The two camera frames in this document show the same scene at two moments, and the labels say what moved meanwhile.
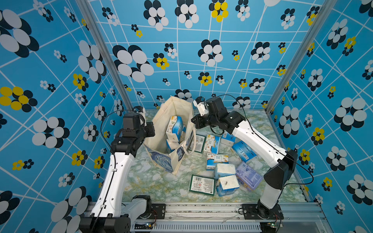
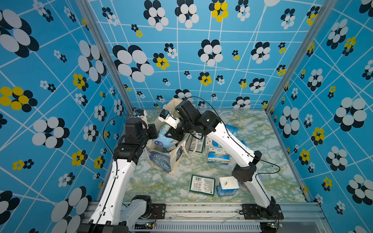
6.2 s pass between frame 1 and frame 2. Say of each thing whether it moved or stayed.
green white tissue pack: stayed
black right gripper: moved
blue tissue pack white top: stayed
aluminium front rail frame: stayed
